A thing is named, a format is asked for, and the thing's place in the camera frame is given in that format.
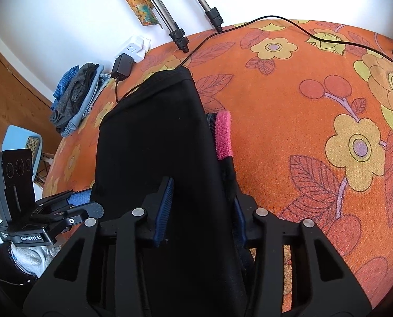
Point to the orange patterned scarf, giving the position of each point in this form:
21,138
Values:
133,0

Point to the light blue folded jeans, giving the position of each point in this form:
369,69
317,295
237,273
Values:
94,95

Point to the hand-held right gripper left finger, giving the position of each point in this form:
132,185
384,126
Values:
163,211

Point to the white power strip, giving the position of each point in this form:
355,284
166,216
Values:
133,48

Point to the blue striped folded garment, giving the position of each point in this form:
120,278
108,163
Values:
64,84

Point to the black power adapter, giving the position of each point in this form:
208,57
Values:
122,66

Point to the black pants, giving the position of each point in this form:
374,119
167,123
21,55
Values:
157,132

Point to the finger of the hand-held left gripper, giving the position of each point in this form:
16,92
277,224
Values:
79,198
94,211

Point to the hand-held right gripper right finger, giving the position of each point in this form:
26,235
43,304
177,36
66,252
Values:
241,224

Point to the light blue chair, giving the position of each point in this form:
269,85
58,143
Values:
15,138

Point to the orange floral blanket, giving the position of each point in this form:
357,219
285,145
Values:
299,122

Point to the wooden door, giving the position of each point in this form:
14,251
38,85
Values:
11,89

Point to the black folded garment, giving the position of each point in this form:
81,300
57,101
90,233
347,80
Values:
81,92

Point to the grey houndstooth folded garment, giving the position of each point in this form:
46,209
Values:
62,112

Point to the leopard print cushion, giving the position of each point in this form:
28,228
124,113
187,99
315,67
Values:
33,145

